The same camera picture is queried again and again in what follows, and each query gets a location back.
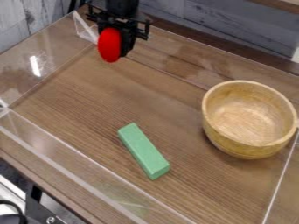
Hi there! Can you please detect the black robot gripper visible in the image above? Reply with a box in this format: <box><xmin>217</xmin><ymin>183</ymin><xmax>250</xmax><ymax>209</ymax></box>
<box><xmin>86</xmin><ymin>3</ymin><xmax>152</xmax><ymax>57</ymax></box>

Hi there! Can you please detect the red plush strawberry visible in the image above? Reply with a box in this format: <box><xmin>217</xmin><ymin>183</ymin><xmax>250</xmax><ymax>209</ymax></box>
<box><xmin>97</xmin><ymin>27</ymin><xmax>121</xmax><ymax>63</ymax></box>

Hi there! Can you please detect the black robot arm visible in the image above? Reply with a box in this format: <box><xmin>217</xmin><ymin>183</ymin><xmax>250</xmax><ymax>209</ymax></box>
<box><xmin>86</xmin><ymin>0</ymin><xmax>152</xmax><ymax>63</ymax></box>

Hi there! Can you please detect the light wooden bowl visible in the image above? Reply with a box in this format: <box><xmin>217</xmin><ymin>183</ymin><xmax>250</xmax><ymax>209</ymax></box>
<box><xmin>200</xmin><ymin>80</ymin><xmax>297</xmax><ymax>159</ymax></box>

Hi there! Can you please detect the green rectangular block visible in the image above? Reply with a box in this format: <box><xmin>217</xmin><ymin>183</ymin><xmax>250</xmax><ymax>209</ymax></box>
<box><xmin>117</xmin><ymin>122</ymin><xmax>170</xmax><ymax>180</ymax></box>

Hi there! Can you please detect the black table leg clamp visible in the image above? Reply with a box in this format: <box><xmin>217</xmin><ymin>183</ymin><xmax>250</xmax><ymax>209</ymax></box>
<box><xmin>23</xmin><ymin>185</ymin><xmax>66</xmax><ymax>224</ymax></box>

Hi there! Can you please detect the clear acrylic corner bracket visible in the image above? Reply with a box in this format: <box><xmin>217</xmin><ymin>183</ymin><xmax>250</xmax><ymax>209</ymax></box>
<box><xmin>71</xmin><ymin>11</ymin><xmax>98</xmax><ymax>45</ymax></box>

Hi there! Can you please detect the clear acrylic barrier wall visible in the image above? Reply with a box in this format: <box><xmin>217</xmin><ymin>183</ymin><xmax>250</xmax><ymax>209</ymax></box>
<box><xmin>0</xmin><ymin>103</ymin><xmax>194</xmax><ymax>224</ymax></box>

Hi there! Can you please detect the black cable on floor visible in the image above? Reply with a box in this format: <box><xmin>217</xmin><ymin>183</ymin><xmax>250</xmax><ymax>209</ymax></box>
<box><xmin>0</xmin><ymin>199</ymin><xmax>27</xmax><ymax>224</ymax></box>

